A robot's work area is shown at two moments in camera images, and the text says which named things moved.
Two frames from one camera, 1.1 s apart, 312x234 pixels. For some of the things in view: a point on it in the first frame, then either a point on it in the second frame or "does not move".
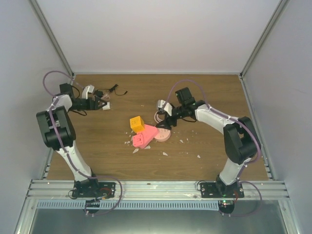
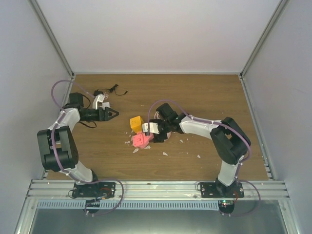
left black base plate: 102,190 does not move
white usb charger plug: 107,107 does not move
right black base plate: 219,190 does not move
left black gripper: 95,104 -> 106,112
